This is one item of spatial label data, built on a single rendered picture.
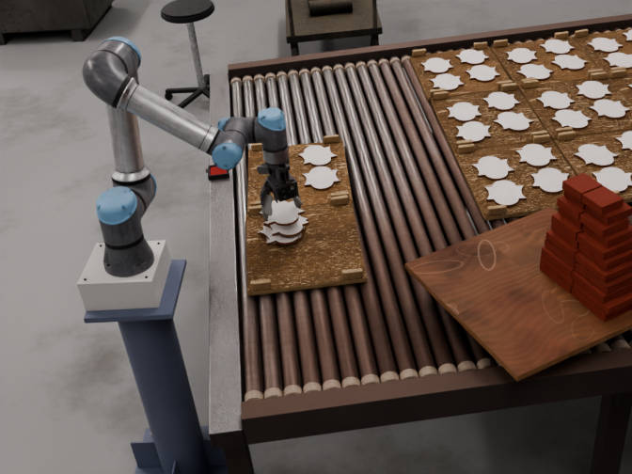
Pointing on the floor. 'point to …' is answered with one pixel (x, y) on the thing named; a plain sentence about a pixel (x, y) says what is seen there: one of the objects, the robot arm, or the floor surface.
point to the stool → (198, 9)
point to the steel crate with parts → (51, 17)
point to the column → (164, 387)
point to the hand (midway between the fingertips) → (281, 212)
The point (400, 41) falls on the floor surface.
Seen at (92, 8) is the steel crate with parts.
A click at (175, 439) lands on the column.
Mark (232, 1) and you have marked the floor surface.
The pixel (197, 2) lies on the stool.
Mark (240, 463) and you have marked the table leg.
